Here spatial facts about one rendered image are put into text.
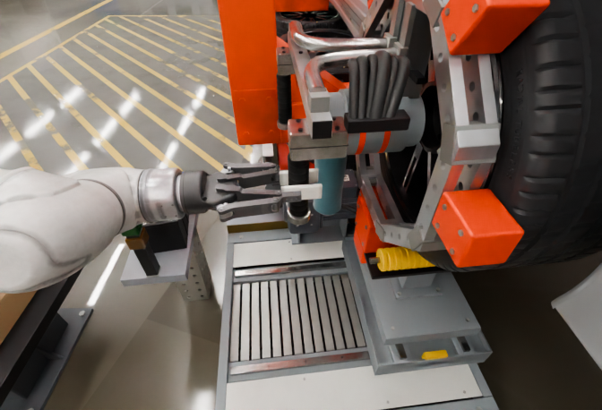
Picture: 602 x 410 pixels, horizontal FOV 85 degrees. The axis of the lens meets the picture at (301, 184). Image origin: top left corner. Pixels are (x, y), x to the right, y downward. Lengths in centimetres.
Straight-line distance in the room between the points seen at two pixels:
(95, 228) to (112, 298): 113
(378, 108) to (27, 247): 44
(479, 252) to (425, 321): 68
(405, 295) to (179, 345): 81
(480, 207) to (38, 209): 54
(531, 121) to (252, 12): 79
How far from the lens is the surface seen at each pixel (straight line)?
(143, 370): 139
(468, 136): 50
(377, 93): 49
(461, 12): 51
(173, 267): 100
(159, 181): 57
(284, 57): 80
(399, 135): 70
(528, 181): 53
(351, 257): 135
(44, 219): 44
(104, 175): 58
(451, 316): 121
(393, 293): 119
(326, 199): 97
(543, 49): 52
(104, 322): 155
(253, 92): 114
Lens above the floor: 121
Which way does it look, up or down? 41 degrees down
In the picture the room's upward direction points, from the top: straight up
